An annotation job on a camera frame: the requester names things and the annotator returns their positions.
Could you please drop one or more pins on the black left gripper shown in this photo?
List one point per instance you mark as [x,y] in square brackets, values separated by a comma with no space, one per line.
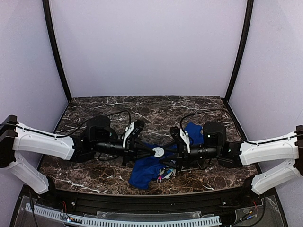
[129,148]

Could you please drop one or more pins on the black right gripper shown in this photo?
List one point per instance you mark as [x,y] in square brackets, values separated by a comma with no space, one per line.
[182,151]

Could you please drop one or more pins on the blue printed t-shirt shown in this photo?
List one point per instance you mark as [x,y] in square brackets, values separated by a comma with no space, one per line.
[147,169]

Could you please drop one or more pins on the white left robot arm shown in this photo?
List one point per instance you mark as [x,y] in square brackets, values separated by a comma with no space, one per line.
[16,137]

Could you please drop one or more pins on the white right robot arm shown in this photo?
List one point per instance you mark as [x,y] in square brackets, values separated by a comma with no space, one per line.
[288,148]

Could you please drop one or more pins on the rainbow flower plush brooch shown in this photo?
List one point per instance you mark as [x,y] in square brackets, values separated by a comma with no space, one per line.
[166,173]

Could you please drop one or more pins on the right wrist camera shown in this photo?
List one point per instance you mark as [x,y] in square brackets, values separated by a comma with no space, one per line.
[211,134]

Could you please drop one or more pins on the white slotted cable duct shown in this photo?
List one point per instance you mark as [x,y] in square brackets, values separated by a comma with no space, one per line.
[108,219]

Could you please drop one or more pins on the black front aluminium rail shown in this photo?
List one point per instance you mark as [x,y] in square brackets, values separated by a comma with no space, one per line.
[205,202]

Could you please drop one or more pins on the right black frame post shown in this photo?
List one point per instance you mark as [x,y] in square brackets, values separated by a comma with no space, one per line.
[241,48]

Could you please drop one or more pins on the black frame post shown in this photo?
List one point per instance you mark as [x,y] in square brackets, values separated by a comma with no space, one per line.
[55,49]
[241,48]

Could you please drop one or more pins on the left black frame post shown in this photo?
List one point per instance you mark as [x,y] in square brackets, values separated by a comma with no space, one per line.
[55,49]

